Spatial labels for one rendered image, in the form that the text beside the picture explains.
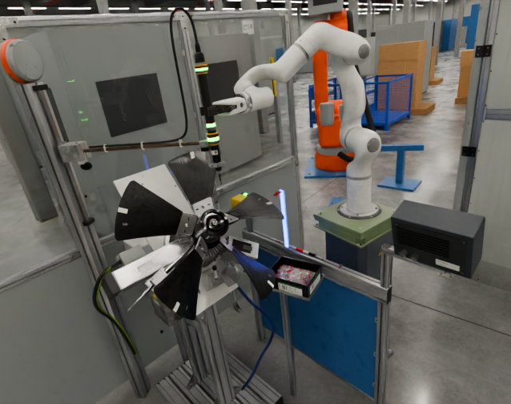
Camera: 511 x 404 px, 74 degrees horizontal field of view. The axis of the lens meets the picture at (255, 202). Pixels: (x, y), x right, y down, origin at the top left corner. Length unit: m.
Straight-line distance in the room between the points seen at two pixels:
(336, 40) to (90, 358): 2.05
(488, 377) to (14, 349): 2.49
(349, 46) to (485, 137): 1.43
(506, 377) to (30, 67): 2.78
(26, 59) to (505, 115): 2.54
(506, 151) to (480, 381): 1.39
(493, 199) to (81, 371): 2.79
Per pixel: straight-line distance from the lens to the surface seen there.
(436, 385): 2.37
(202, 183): 1.43
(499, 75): 2.61
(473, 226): 1.24
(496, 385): 2.48
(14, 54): 1.61
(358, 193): 1.72
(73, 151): 1.59
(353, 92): 1.59
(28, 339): 2.10
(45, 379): 2.25
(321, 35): 1.51
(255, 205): 1.53
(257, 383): 2.20
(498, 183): 2.75
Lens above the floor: 1.81
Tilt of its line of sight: 24 degrees down
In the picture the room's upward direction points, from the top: 7 degrees counter-clockwise
